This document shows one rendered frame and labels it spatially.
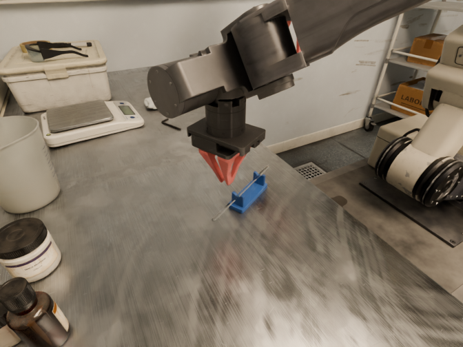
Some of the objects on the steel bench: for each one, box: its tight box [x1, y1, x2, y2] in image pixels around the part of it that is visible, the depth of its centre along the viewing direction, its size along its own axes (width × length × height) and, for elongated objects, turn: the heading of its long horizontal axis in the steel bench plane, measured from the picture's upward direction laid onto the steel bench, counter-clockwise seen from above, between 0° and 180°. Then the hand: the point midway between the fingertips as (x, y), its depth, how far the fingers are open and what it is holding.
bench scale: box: [41, 100, 144, 147], centre depth 82 cm, size 19×26×5 cm
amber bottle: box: [0, 277, 70, 347], centre depth 32 cm, size 4×4×11 cm
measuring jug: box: [0, 116, 61, 213], centre depth 53 cm, size 18×13×15 cm
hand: (226, 177), depth 46 cm, fingers closed
